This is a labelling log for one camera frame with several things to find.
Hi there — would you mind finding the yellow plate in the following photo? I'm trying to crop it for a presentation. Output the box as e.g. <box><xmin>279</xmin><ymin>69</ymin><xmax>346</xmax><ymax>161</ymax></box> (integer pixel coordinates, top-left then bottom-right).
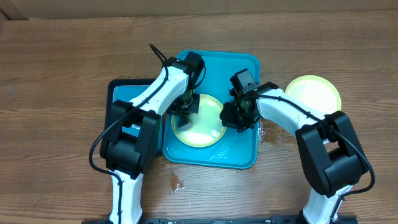
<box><xmin>171</xmin><ymin>94</ymin><xmax>227</xmax><ymax>147</ymax></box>
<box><xmin>285</xmin><ymin>75</ymin><xmax>342</xmax><ymax>114</ymax></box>

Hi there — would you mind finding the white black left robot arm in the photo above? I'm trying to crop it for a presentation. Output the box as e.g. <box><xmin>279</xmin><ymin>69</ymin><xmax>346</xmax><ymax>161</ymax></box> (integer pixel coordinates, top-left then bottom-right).
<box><xmin>91</xmin><ymin>53</ymin><xmax>205</xmax><ymax>223</ymax></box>

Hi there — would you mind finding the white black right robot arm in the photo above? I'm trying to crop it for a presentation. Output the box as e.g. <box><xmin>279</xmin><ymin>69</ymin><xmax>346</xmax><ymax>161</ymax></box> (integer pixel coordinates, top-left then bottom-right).
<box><xmin>220</xmin><ymin>81</ymin><xmax>372</xmax><ymax>223</ymax></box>

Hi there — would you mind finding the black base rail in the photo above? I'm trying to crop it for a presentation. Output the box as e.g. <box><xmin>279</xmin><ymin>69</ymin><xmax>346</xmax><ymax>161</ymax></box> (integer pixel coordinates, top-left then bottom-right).
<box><xmin>81</xmin><ymin>215</ymin><xmax>358</xmax><ymax>224</ymax></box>

